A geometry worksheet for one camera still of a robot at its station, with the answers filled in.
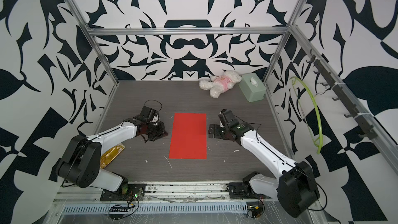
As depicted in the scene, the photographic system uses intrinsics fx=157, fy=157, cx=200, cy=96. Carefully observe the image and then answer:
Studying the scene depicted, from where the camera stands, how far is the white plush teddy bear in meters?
1.05

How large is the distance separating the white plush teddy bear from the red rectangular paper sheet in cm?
19

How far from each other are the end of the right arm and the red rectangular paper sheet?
0.58 feet

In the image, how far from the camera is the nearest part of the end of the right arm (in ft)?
1.93

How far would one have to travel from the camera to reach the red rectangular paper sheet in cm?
87

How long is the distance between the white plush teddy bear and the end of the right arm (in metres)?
0.31
